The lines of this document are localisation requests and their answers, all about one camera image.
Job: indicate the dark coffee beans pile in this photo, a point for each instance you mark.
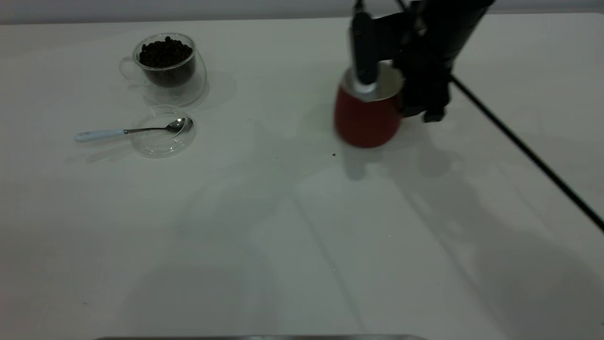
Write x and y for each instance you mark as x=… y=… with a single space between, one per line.
x=166 y=54

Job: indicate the clear double-wall glass cup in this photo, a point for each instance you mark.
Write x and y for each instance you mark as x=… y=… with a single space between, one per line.
x=188 y=89

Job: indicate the red ceramic mug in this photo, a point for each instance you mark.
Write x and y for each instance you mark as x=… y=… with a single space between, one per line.
x=365 y=123

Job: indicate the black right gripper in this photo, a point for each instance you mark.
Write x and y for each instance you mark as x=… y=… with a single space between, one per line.
x=439 y=28

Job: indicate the clear round glass lid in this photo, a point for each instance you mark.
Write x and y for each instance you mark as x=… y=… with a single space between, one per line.
x=158 y=144

